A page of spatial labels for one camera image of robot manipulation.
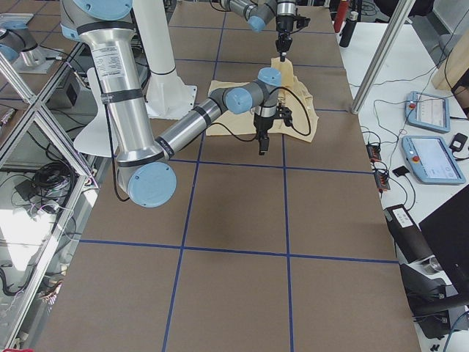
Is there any blue teach pendant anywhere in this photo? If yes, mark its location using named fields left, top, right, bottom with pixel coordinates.
left=401, top=136, right=466, bottom=185
left=405, top=91, right=451, bottom=133

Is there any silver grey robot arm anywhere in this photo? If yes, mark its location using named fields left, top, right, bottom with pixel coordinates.
left=219, top=0, right=298, bottom=62
left=60, top=1, right=281, bottom=208

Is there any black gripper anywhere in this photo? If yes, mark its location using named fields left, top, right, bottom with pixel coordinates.
left=276, top=14, right=295, bottom=62
left=254, top=114, right=275, bottom=155

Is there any red bottle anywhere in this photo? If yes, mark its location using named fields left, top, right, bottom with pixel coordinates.
left=333, top=0, right=349, bottom=33

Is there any blue teach pendant near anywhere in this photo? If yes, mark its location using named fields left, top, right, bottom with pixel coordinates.
left=401, top=136, right=466, bottom=185

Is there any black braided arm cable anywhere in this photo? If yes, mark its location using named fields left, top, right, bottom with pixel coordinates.
left=215, top=86, right=312, bottom=142

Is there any beige long-sleeve printed shirt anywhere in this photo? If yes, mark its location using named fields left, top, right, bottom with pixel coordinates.
left=206, top=58, right=318, bottom=142

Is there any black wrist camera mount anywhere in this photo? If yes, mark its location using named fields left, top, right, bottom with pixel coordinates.
left=293, top=15, right=311, bottom=33
left=275, top=103, right=293, bottom=128

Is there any aluminium frame post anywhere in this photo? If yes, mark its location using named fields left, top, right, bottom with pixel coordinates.
left=351, top=0, right=416, bottom=114

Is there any black monitor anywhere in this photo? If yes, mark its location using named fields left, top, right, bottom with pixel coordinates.
left=419, top=187, right=469, bottom=293

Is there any blue teach pendant far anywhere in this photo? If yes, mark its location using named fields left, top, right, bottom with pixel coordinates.
left=405, top=91, right=451, bottom=133

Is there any black bottle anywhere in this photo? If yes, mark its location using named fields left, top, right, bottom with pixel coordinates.
left=339, top=11, right=358, bottom=48

